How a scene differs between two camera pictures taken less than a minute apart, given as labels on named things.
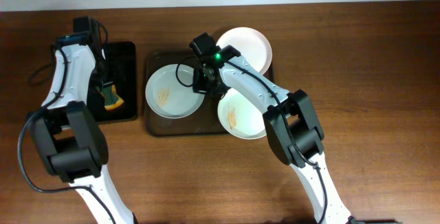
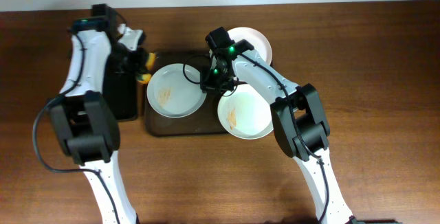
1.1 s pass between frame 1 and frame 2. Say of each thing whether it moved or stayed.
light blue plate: stayed
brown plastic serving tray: stayed
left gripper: moved
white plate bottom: stayed
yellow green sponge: moved
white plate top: stayed
